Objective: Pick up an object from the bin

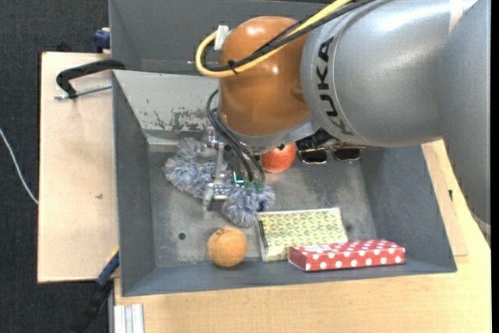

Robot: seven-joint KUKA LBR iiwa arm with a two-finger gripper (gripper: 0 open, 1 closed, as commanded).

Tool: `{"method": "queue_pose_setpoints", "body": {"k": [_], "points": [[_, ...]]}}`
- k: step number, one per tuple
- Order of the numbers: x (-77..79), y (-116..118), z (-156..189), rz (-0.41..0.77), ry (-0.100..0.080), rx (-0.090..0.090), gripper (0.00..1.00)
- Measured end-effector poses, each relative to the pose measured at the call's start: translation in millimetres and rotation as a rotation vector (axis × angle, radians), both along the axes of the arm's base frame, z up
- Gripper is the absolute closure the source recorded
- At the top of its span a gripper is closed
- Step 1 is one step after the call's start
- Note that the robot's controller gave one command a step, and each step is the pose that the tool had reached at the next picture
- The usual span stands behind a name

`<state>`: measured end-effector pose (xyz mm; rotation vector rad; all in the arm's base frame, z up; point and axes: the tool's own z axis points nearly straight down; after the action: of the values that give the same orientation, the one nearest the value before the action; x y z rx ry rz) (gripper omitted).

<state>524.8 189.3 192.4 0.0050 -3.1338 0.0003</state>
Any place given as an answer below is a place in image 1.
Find red white-dotted box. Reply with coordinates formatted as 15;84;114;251
288;239;407;272

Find red-orange toy fruit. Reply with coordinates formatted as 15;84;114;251
260;143;298;174

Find pale wood flat board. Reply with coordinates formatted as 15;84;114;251
37;51;120;284

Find orange ball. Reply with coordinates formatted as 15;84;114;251
207;225;249;268

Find blue and white fluffy cloth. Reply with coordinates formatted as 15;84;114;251
161;137;276;229

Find grey metal bin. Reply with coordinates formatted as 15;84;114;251
108;0;458;297

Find dark sunglasses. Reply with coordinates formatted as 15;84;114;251
296;143;367;165

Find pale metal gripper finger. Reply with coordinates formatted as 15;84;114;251
202;184;230;212
196;128;226;161

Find black cylinder on white bracket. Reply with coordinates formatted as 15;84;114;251
298;129;333;148

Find yellow-green patterned packet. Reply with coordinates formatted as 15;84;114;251
257;207;349;263

